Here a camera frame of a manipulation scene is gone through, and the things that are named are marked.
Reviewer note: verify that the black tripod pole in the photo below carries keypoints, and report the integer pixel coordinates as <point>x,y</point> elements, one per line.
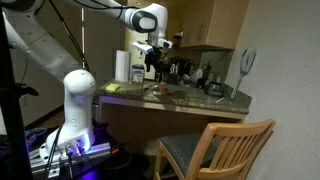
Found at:
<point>11,111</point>

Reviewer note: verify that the orange vitamin bottle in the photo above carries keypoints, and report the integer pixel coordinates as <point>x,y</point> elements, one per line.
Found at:
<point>163,89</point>

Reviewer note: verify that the wooden wall cabinet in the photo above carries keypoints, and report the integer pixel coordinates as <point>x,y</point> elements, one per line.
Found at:
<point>212,24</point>

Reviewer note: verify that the clear jar with blue lid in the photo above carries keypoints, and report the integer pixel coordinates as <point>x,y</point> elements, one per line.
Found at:
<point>138,74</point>

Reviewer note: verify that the yellow sponge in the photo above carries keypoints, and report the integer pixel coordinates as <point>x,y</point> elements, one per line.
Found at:
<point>112,87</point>

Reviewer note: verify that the white paper towel roll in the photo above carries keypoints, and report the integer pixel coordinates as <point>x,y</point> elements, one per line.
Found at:
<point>123,59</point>

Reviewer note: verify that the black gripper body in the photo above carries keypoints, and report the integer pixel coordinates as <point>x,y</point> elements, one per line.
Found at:
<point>152,60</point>

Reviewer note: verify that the wooden chair with grey seat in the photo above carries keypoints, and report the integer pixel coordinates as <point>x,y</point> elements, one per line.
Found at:
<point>224,151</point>

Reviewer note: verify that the aluminium robot base mount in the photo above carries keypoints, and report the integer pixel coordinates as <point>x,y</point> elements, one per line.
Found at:
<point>49,165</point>

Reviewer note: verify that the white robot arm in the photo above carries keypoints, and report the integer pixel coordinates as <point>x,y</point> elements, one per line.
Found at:
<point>26,34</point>

